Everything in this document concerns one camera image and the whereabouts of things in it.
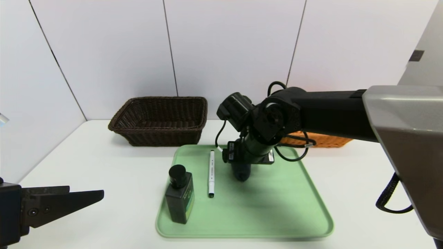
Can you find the orange wicker basket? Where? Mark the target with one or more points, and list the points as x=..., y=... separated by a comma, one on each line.
x=328, y=141

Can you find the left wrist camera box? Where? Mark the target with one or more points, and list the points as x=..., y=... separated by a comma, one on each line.
x=2, y=119

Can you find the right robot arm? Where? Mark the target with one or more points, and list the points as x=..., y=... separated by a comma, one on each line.
x=332, y=110

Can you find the dark brown wicker basket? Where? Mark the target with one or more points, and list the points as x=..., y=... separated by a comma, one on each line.
x=155, y=138

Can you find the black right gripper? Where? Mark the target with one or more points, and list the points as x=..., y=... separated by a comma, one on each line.
x=231, y=151

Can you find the black square pump bottle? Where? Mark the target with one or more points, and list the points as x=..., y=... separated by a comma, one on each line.
x=178, y=202

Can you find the white marker pen black caps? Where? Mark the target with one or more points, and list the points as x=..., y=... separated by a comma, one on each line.
x=211, y=173

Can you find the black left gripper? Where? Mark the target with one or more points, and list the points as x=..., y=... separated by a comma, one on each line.
x=9, y=207

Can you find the light green plastic tray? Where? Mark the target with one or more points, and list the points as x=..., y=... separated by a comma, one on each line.
x=259, y=207

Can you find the dark grey cloth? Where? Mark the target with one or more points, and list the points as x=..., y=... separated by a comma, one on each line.
x=241, y=173

